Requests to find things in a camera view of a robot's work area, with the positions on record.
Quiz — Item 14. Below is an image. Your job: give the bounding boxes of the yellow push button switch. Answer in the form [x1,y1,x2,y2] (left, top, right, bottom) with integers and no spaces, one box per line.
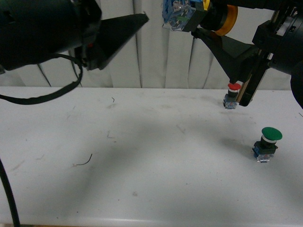
[162,0,238,36]

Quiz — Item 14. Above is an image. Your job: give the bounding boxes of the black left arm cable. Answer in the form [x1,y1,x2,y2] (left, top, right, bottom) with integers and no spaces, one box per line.
[0,53,84,105]

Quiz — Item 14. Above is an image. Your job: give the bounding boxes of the green push button switch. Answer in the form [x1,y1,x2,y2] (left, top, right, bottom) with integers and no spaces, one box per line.
[252,127,283,163]

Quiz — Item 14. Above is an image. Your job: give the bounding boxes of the black cable at edge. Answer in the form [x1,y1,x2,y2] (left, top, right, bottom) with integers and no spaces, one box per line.
[0,157,21,227]

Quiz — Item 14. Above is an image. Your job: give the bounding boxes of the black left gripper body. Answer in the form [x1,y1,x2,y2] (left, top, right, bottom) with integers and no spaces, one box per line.
[0,0,102,70]

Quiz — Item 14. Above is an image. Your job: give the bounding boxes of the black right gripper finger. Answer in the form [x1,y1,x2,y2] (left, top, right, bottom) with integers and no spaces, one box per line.
[191,28,258,84]

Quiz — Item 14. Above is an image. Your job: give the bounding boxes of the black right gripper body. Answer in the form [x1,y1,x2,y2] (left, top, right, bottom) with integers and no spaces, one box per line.
[215,0,303,106]

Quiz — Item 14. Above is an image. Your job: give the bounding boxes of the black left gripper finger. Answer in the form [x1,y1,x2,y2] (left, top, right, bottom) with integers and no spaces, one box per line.
[87,13,149,70]

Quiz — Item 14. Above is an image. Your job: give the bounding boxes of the white curtain backdrop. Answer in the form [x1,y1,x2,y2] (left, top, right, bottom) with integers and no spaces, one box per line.
[14,0,299,90]

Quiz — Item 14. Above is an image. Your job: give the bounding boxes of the red push button switch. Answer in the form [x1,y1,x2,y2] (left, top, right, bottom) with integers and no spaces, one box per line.
[223,83,241,109]

